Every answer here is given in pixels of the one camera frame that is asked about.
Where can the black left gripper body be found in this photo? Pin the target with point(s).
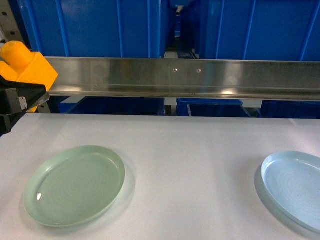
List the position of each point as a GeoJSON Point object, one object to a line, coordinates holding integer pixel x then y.
{"type": "Point", "coordinates": [12, 104]}

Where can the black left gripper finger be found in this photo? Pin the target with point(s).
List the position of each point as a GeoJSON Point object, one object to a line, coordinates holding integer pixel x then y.
{"type": "Point", "coordinates": [33, 92]}

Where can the yellow two-stud toy block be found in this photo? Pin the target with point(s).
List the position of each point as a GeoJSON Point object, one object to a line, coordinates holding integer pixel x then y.
{"type": "Point", "coordinates": [21, 65]}

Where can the large blue bin upper left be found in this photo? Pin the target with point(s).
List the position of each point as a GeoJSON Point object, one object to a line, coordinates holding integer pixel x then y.
{"type": "Point", "coordinates": [97, 28]}

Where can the large blue bin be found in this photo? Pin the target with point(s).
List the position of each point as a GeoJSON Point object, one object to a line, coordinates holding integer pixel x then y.
{"type": "Point", "coordinates": [97, 28]}
{"type": "Point", "coordinates": [271, 30]}

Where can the green glass plate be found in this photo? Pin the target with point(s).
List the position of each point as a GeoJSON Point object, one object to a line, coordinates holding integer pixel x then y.
{"type": "Point", "coordinates": [74, 187]}

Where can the large blue bin upper right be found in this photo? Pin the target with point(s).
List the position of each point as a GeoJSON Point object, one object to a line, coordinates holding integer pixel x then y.
{"type": "Point", "coordinates": [271, 30]}

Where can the light blue plate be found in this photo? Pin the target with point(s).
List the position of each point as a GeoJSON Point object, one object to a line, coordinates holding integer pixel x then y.
{"type": "Point", "coordinates": [291, 180]}

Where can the metal rack upright post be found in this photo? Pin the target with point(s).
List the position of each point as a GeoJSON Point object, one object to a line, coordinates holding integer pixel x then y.
{"type": "Point", "coordinates": [12, 26]}

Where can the blue bin below rail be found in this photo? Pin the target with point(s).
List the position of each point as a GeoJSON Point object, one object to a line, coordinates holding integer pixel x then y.
{"type": "Point", "coordinates": [198, 107]}

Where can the stainless steel shelf rail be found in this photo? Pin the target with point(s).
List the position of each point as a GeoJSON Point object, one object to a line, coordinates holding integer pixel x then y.
{"type": "Point", "coordinates": [186, 78]}

